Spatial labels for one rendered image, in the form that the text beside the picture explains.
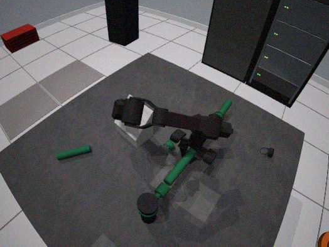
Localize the dark green cup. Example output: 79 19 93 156
138 182 171 218

